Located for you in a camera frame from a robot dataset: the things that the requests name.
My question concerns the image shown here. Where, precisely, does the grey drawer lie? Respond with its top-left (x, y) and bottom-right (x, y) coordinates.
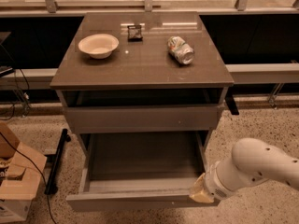
top-left (66, 131), bottom-right (207, 212)
top-left (64, 105), bottom-right (223, 133)

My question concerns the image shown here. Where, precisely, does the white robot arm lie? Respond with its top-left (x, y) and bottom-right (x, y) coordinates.
top-left (189, 138), bottom-right (299, 203)

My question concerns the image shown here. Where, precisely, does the grey top drawer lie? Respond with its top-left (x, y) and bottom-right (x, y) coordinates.
top-left (64, 105), bottom-right (223, 133)

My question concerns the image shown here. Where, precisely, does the grey drawer cabinet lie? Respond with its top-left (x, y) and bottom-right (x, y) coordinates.
top-left (50, 12), bottom-right (234, 146)

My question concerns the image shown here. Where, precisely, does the black bar behind cabinet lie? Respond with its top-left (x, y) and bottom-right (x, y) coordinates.
top-left (225, 89), bottom-right (239, 115)

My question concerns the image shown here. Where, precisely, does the crushed soda can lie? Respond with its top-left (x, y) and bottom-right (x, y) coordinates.
top-left (167, 36), bottom-right (194, 65)

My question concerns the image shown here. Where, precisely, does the black floor stand bar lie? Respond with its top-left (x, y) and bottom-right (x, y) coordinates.
top-left (45, 129), bottom-right (71, 195)

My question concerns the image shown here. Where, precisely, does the small black snack packet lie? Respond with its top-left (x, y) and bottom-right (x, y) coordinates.
top-left (127, 25), bottom-right (143, 41)

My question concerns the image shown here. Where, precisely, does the white paper bowl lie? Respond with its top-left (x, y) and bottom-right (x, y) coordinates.
top-left (78, 34), bottom-right (119, 59)

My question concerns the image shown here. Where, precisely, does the open cardboard box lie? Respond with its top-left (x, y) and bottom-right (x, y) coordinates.
top-left (0, 122), bottom-right (47, 223)

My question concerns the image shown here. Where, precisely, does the black cable on floor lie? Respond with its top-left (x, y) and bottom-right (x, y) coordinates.
top-left (0, 131), bottom-right (59, 224)

